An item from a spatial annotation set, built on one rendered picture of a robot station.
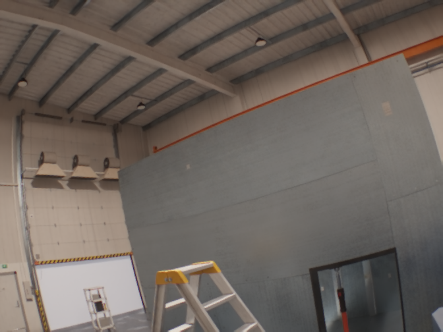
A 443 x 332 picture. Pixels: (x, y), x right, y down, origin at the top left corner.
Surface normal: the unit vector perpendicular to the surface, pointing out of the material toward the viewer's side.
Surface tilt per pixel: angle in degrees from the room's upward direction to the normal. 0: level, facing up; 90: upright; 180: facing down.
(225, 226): 90
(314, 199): 90
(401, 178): 90
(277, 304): 90
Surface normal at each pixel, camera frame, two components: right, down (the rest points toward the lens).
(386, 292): -0.57, -0.07
